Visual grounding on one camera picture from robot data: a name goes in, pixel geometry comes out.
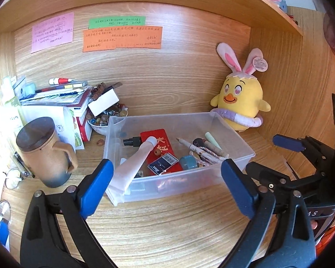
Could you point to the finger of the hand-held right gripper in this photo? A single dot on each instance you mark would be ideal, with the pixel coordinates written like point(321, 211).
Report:
point(286, 141)
point(268, 174)

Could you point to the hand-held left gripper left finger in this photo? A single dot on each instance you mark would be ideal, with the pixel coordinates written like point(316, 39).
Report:
point(96, 189)

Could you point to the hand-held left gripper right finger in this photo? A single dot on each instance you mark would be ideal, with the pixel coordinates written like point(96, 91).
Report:
point(238, 189)

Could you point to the white squeeze tube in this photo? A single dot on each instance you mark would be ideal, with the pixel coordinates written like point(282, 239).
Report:
point(134, 167)

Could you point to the clear plastic storage bin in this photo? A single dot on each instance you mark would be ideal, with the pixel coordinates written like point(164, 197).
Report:
point(184, 184)

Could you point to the blue tape roll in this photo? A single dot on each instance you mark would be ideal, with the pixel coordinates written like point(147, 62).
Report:
point(188, 163)

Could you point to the pale green highlighter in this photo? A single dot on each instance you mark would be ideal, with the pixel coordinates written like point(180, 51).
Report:
point(211, 139)

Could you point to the white patterned pen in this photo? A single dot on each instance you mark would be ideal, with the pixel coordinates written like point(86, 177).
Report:
point(188, 144)

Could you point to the small blue barcode box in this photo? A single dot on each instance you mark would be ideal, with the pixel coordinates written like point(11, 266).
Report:
point(163, 164)

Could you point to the red tea packet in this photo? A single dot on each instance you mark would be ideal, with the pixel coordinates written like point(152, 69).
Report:
point(167, 149)

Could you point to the person's right hand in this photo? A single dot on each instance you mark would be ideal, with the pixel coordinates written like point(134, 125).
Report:
point(314, 224)

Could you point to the brown nut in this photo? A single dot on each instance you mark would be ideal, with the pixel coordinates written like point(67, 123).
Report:
point(100, 141)

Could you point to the orange red clothing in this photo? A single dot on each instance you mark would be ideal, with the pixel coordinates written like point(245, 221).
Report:
point(325, 244)

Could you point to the tan ceramic mug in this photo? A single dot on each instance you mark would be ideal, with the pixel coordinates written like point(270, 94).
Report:
point(47, 164)

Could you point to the yellow chick plush toy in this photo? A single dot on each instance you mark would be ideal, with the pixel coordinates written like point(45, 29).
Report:
point(240, 100)

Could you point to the bowl of beads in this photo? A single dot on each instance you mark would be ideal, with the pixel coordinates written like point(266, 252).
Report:
point(96, 127)

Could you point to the white printed carton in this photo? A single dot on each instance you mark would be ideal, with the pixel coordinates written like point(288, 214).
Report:
point(67, 125)

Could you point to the black ballpoint pens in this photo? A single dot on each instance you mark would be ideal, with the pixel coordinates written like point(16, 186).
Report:
point(23, 164)

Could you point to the eyeglasses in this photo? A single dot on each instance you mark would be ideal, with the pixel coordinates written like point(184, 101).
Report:
point(15, 176)

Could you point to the dark wooden mug lid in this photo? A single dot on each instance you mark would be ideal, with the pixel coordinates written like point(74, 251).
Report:
point(35, 132)

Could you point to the small white box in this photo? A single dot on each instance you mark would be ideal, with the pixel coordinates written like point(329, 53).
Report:
point(103, 102)

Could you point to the stack of books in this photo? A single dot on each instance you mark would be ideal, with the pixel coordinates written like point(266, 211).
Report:
point(58, 96)

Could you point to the blue white card holder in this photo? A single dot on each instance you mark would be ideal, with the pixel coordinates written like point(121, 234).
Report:
point(1, 229)

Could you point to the yellow green spray bottle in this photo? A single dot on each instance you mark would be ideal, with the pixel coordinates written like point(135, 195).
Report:
point(14, 117)

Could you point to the red white marker pen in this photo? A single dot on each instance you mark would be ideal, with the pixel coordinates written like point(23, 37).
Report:
point(60, 80)

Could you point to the orange paper note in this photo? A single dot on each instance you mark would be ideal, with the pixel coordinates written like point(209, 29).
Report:
point(122, 39)

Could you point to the pink paper note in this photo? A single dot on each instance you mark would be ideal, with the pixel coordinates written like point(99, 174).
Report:
point(53, 32)

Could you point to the green paper note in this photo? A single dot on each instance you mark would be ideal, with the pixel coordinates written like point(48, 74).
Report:
point(117, 21)

